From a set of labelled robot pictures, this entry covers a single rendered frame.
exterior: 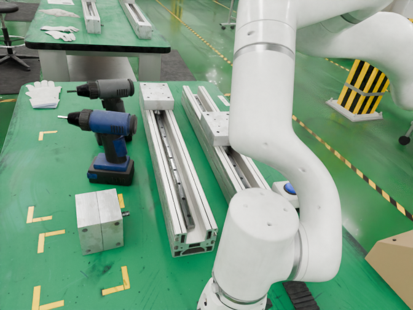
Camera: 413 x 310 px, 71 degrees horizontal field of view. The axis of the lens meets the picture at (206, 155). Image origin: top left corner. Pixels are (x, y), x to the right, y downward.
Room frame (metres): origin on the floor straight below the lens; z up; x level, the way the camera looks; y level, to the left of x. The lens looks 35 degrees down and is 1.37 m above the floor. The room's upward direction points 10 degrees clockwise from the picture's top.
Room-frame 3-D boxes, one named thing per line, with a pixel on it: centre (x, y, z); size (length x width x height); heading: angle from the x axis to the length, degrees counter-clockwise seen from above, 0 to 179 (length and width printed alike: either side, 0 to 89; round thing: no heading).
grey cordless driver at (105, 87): (0.83, 0.36, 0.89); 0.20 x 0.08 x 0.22; 123
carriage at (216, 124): (0.87, -0.04, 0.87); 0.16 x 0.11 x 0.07; 22
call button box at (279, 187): (0.65, -0.25, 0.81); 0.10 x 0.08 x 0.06; 112
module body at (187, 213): (0.80, 0.14, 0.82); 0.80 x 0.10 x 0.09; 22
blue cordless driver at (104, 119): (0.64, 0.30, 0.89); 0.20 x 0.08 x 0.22; 97
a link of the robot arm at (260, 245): (0.25, -0.08, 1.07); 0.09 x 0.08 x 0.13; 96
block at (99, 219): (0.44, 0.21, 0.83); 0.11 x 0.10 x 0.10; 118
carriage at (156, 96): (1.03, 0.23, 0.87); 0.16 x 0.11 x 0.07; 22
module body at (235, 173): (0.87, -0.04, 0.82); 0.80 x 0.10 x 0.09; 22
